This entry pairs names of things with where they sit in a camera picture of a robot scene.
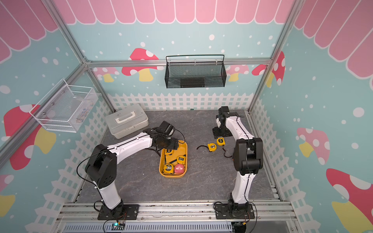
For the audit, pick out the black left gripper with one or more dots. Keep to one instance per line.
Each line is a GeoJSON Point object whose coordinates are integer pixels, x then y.
{"type": "Point", "coordinates": [174, 144]}

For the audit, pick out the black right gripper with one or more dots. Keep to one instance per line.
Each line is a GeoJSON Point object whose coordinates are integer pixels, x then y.
{"type": "Point", "coordinates": [216, 133]}

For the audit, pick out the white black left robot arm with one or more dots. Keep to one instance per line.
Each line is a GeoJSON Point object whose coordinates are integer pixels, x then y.
{"type": "Point", "coordinates": [101, 167]}

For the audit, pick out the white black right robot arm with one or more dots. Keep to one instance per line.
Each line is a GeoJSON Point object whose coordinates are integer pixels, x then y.
{"type": "Point", "coordinates": [247, 155]}

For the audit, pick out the yellow tape measure small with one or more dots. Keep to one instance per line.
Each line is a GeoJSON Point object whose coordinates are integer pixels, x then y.
{"type": "Point", "coordinates": [181, 159]}

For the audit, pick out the yellow tape measure front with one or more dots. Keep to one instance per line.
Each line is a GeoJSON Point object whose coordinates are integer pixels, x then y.
{"type": "Point", "coordinates": [168, 169]}

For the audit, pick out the pink tape measure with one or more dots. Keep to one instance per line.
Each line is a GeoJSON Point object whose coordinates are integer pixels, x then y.
{"type": "Point", "coordinates": [179, 169]}

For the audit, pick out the white plastic storage case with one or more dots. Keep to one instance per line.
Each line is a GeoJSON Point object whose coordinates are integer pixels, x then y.
{"type": "Point", "coordinates": [127, 121]}

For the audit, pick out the yellow plastic tray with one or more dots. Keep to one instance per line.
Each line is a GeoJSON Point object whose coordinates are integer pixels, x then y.
{"type": "Point", "coordinates": [171, 159]}

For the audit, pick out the green circuit board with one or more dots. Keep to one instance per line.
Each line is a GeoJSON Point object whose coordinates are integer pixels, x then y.
{"type": "Point", "coordinates": [117, 226]}

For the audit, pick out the black wire mesh basket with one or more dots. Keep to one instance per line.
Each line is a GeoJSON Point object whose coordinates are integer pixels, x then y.
{"type": "Point", "coordinates": [195, 71]}

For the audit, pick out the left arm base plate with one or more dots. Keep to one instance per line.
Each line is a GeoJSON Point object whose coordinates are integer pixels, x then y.
{"type": "Point", "coordinates": [121, 212]}

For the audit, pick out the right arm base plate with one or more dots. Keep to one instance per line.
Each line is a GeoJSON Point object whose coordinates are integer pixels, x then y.
{"type": "Point", "coordinates": [234, 211]}

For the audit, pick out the grey slotted cable duct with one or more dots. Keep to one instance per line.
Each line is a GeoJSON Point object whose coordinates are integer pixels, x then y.
{"type": "Point", "coordinates": [151, 227]}

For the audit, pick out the white wire mesh basket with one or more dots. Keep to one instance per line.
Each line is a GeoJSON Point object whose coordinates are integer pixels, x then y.
{"type": "Point", "coordinates": [65, 107]}

